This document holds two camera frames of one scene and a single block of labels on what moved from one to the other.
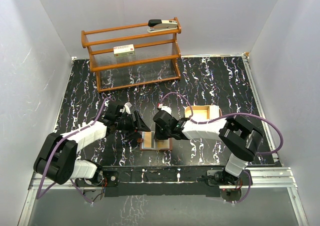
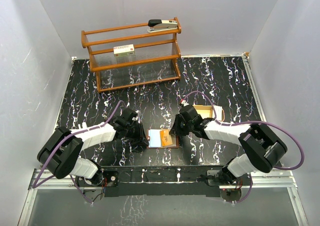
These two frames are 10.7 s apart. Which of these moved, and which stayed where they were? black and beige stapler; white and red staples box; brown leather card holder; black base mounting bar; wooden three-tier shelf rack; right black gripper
Moved: brown leather card holder; right black gripper
Stayed: black and beige stapler; wooden three-tier shelf rack; black base mounting bar; white and red staples box
